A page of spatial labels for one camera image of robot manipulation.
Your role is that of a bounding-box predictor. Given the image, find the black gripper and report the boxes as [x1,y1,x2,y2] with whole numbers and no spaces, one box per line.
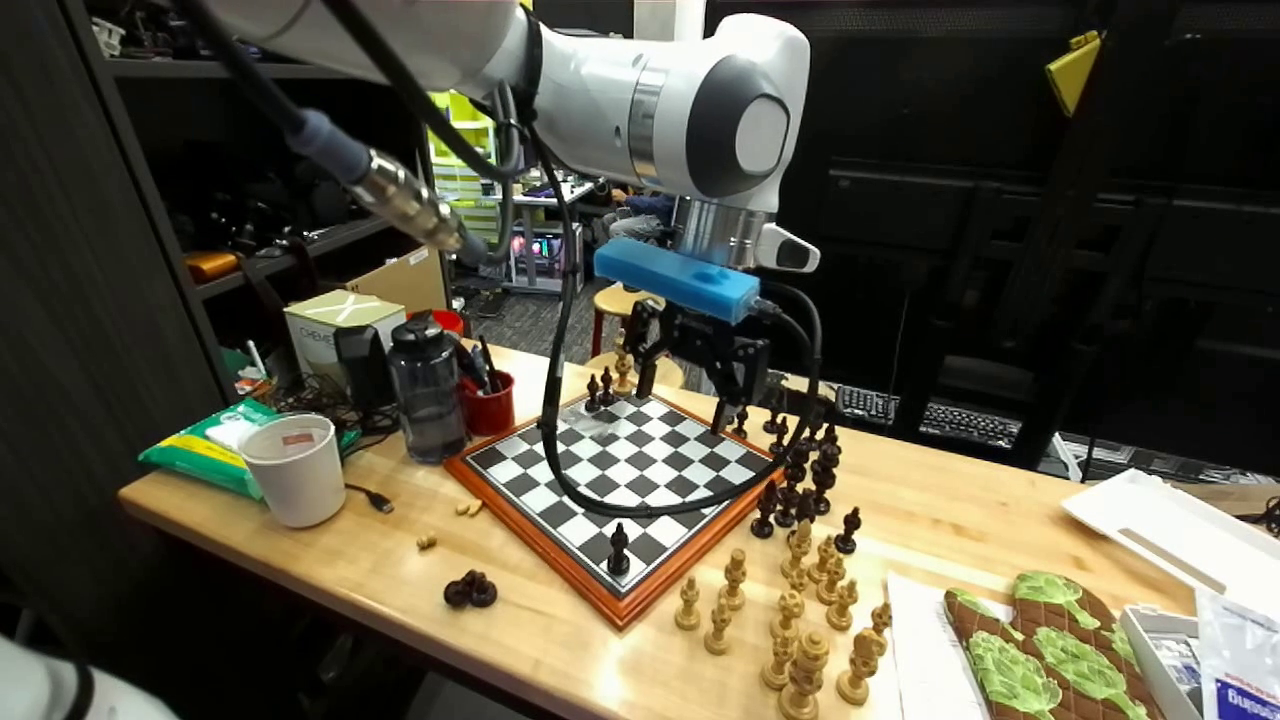
[621,293,776,441]

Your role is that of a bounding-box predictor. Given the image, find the round wooden stool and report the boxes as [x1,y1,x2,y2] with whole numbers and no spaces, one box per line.
[589,279,673,361]

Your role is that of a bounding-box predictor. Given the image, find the red pen cup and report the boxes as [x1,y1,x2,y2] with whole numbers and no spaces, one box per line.
[454,367,519,441]

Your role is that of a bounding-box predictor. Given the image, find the black keyboard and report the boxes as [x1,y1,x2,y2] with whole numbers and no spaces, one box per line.
[765,376,1035,456]

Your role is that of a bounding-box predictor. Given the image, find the dark water bottle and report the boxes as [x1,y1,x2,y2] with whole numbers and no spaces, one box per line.
[383,314,473,470]

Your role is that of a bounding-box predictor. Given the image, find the small black chess piece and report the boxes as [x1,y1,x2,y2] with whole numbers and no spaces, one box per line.
[441,568,503,617]

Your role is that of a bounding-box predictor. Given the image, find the open cardboard box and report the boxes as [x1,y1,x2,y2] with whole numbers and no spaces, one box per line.
[338,243,450,321]

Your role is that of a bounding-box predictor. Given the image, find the green plastic crate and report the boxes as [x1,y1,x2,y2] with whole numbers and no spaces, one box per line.
[419,87,508,254]

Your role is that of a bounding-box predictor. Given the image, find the white printed paper sheet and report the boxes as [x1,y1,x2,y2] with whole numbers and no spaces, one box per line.
[881,572,995,720]

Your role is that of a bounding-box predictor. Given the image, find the white Chemex box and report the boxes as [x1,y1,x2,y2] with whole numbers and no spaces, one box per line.
[280,290,406,391]

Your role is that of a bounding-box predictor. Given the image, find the white paper cup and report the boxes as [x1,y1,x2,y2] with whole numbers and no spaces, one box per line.
[236,407,350,534]

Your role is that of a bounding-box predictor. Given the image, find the green wipes pack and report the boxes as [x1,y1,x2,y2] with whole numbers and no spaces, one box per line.
[134,391,367,505]

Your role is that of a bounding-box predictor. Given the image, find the yellow triangular sign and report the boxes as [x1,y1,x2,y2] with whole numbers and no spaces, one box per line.
[1038,29,1107,121]

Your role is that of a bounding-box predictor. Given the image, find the clear plastic bag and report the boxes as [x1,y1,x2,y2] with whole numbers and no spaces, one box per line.
[1114,592,1280,720]

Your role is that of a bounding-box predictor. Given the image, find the chessboard with orange frame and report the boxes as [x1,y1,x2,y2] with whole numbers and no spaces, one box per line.
[441,386,793,632]

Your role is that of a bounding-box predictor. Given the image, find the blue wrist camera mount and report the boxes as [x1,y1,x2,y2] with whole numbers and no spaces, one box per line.
[592,237,769,327]

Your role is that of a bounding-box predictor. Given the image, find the black looping cable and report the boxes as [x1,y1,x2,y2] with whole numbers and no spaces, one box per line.
[508,75,833,527]

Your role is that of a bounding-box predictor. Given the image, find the small black usb cable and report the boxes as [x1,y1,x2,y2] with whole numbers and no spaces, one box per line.
[338,476,400,519]

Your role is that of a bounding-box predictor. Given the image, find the cable with metal connector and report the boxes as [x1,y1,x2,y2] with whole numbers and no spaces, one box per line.
[172,0,490,268]

